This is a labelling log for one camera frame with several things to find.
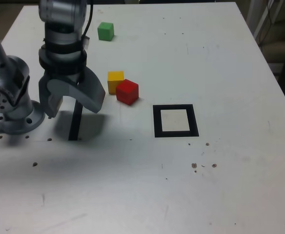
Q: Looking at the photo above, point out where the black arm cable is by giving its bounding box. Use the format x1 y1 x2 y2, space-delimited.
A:
81 0 95 41

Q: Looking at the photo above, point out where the black tape strip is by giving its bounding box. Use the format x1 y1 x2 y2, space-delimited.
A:
68 99 83 141

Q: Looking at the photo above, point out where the green cube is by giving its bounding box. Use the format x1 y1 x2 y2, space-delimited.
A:
97 21 115 41

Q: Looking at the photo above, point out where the white background frame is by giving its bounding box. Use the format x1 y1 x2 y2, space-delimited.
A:
246 0 285 46

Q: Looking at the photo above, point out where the yellow cube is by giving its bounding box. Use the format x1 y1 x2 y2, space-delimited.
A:
107 71 125 95

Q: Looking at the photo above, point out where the black tape square outline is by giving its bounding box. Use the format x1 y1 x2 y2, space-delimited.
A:
152 104 200 138

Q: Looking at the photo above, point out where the red cube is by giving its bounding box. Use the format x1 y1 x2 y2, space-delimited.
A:
115 78 139 106

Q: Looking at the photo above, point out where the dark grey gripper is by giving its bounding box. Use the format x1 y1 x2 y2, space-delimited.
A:
38 67 106 119

